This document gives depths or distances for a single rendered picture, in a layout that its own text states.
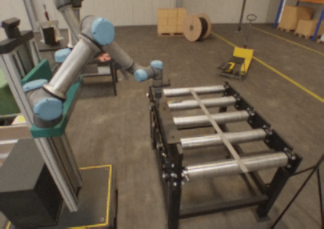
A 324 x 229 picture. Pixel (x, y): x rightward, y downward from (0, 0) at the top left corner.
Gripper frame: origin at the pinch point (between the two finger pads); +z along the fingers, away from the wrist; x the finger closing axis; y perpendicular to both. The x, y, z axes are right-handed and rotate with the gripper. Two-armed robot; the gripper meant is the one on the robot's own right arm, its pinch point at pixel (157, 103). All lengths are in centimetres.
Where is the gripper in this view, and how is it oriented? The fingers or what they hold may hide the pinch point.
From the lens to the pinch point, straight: 140.2
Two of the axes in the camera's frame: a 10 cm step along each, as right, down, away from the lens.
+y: -9.9, 0.9, -1.3
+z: 0.0, 8.4, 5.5
